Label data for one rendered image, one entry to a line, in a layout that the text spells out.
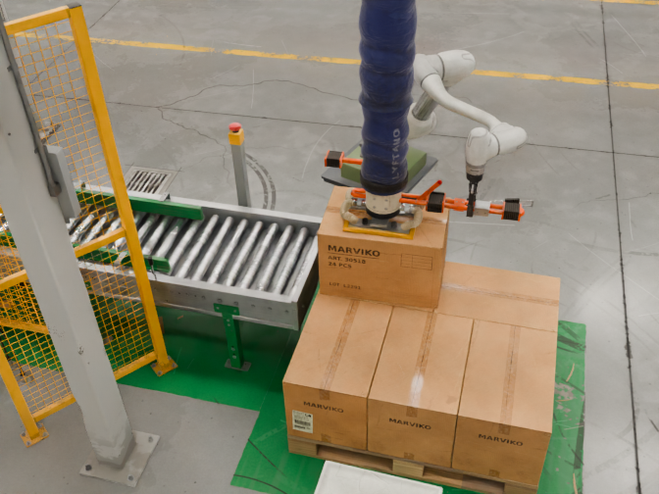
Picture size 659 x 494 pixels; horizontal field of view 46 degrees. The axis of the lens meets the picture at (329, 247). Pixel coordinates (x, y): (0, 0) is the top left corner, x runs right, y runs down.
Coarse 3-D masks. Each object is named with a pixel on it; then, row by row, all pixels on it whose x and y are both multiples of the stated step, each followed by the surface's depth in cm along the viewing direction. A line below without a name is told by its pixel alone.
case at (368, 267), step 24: (336, 192) 394; (336, 216) 379; (360, 216) 378; (432, 216) 377; (336, 240) 369; (360, 240) 366; (384, 240) 364; (408, 240) 363; (432, 240) 363; (336, 264) 379; (360, 264) 376; (384, 264) 372; (408, 264) 369; (432, 264) 366; (336, 288) 390; (360, 288) 386; (384, 288) 383; (408, 288) 379; (432, 288) 376
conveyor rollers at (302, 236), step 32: (96, 224) 443; (160, 224) 441; (192, 224) 440; (224, 224) 440; (256, 224) 439; (160, 256) 421; (192, 256) 420; (224, 256) 419; (256, 256) 418; (288, 256) 419; (256, 288) 399
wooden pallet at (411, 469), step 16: (288, 448) 385; (304, 448) 381; (320, 448) 385; (336, 448) 385; (352, 448) 370; (352, 464) 379; (368, 464) 378; (384, 464) 377; (400, 464) 368; (416, 464) 365; (432, 480) 370; (448, 480) 369; (464, 480) 369; (480, 480) 369; (496, 480) 357; (512, 480) 354
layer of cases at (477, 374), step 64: (320, 320) 381; (384, 320) 379; (448, 320) 378; (512, 320) 377; (320, 384) 350; (384, 384) 349; (448, 384) 347; (512, 384) 346; (384, 448) 364; (448, 448) 351; (512, 448) 339
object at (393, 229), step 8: (344, 224) 370; (352, 224) 369; (360, 224) 368; (368, 224) 368; (392, 224) 364; (400, 224) 368; (360, 232) 367; (368, 232) 366; (376, 232) 365; (384, 232) 364; (392, 232) 364; (400, 232) 363; (408, 232) 363
